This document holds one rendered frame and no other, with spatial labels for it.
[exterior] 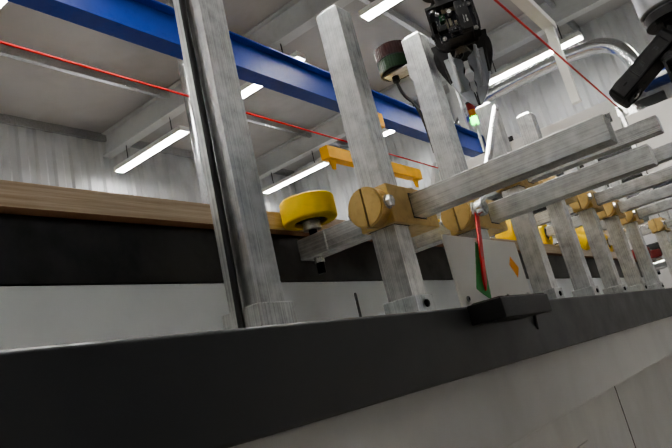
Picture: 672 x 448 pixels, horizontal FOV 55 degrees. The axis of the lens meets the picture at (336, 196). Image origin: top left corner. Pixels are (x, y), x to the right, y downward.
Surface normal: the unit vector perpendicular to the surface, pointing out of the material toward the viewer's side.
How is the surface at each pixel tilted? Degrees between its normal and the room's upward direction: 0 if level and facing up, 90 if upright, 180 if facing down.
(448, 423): 90
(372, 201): 90
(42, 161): 90
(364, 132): 90
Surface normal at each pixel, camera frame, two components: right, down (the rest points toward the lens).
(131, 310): 0.77, -0.35
